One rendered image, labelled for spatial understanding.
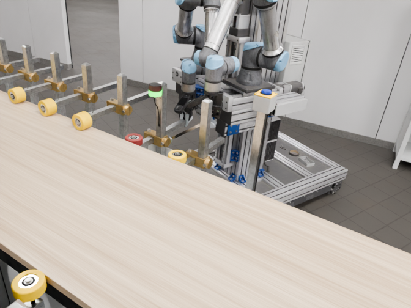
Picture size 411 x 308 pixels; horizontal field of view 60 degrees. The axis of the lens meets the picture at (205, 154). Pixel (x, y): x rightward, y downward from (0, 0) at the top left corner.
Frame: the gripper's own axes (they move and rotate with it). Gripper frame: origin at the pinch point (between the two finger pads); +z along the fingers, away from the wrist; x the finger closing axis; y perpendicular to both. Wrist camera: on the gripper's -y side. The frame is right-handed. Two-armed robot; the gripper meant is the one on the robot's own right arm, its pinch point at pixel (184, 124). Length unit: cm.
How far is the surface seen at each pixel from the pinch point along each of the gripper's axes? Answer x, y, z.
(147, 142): -1.4, -33.5, -3.5
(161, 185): -34, -64, -9
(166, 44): 178, 216, 21
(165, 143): -8.4, -28.5, -3.2
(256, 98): -53, -29, -39
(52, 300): -36, -116, 1
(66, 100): 49, -39, -13
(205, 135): -30.3, -28.1, -14.5
